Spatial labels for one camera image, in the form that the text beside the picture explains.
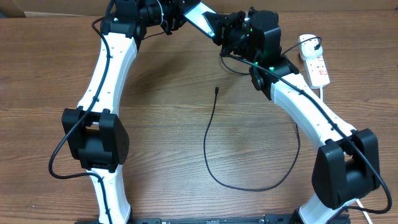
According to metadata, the blue-screen Samsung smartphone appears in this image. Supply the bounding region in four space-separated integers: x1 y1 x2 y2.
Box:
183 2 216 39

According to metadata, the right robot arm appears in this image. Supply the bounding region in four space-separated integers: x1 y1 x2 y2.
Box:
200 9 384 223

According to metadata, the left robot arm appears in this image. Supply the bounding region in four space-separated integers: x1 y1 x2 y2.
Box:
62 1 214 223

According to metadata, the white charger plug adapter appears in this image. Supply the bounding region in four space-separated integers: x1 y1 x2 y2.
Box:
298 34 323 61

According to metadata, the white power strip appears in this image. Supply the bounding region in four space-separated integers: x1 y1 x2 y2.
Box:
304 55 330 89

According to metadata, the black USB charging cable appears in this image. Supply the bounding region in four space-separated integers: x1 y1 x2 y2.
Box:
203 36 323 192

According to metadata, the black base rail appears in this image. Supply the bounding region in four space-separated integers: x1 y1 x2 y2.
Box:
74 213 352 224

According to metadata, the white power strip cord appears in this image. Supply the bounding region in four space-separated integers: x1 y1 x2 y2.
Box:
318 86 374 224

